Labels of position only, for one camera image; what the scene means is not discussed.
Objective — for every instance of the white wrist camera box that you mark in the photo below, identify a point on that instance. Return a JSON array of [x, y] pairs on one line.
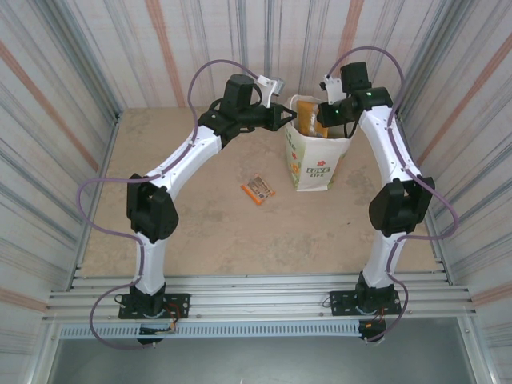
[[274, 86], [332, 90]]

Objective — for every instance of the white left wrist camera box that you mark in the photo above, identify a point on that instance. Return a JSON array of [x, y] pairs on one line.
[[274, 86]]

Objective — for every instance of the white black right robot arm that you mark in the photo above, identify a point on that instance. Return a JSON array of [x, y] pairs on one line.
[[384, 140]]

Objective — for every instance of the small orange snack packet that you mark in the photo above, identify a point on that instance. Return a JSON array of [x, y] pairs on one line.
[[258, 189]]

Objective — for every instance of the white paper bag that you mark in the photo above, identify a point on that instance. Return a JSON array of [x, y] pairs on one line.
[[316, 160]]

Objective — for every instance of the aluminium rail frame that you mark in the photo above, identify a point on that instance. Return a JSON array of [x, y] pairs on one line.
[[260, 298]]

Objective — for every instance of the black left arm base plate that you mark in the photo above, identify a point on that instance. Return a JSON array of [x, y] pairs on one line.
[[180, 306]]

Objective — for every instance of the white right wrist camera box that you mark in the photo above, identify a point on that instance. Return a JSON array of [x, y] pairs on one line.
[[332, 90]]

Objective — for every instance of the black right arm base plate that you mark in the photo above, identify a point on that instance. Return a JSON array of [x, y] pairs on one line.
[[340, 304]]

